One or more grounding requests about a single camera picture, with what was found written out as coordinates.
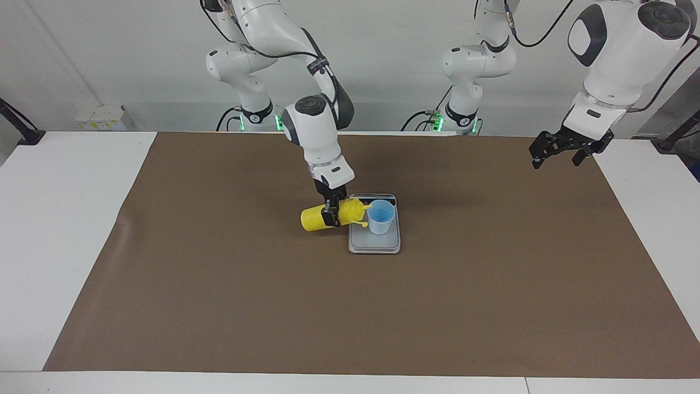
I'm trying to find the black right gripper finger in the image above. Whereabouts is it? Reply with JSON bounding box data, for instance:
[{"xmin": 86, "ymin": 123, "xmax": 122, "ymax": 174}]
[{"xmin": 320, "ymin": 199, "xmax": 341, "ymax": 228}]

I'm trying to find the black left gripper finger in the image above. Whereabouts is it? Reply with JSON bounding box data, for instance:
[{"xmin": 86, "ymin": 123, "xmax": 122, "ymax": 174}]
[
  {"xmin": 528, "ymin": 131, "xmax": 562, "ymax": 170},
  {"xmin": 571, "ymin": 138, "xmax": 615, "ymax": 167}
]

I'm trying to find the yellow squeeze bottle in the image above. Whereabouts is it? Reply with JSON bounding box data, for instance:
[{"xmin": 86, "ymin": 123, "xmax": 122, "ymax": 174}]
[{"xmin": 300, "ymin": 198, "xmax": 373, "ymax": 233}]

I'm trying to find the light blue plastic cup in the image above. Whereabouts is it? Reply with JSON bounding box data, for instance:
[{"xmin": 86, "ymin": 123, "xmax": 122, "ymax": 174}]
[{"xmin": 366, "ymin": 199, "xmax": 396, "ymax": 235}]

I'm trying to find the silver digital kitchen scale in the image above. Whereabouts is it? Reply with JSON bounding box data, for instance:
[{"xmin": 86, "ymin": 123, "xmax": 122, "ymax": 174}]
[{"xmin": 348, "ymin": 193, "xmax": 401, "ymax": 254}]

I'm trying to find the black clamp stand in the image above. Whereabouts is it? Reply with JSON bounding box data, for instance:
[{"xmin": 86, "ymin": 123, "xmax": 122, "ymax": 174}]
[
  {"xmin": 0, "ymin": 97, "xmax": 46, "ymax": 146},
  {"xmin": 651, "ymin": 109, "xmax": 700, "ymax": 153}
]

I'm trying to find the brown paper table mat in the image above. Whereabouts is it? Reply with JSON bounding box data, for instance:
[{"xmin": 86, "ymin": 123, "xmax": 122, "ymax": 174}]
[{"xmin": 43, "ymin": 131, "xmax": 700, "ymax": 379}]

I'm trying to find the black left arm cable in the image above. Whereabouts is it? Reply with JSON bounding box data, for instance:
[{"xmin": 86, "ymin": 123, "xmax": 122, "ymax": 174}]
[{"xmin": 500, "ymin": 0, "xmax": 699, "ymax": 113}]

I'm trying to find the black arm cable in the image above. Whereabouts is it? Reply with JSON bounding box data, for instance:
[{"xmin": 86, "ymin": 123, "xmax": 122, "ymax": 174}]
[
  {"xmin": 500, "ymin": 0, "xmax": 699, "ymax": 113},
  {"xmin": 199, "ymin": 0, "xmax": 356, "ymax": 132}
]

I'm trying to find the black base cable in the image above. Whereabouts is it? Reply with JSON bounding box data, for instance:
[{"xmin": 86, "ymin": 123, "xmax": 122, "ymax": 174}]
[
  {"xmin": 215, "ymin": 106, "xmax": 244, "ymax": 132},
  {"xmin": 400, "ymin": 88, "xmax": 454, "ymax": 132}
]

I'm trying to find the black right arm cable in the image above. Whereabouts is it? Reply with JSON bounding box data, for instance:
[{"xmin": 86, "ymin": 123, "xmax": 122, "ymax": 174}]
[{"xmin": 199, "ymin": 0, "xmax": 356, "ymax": 132}]

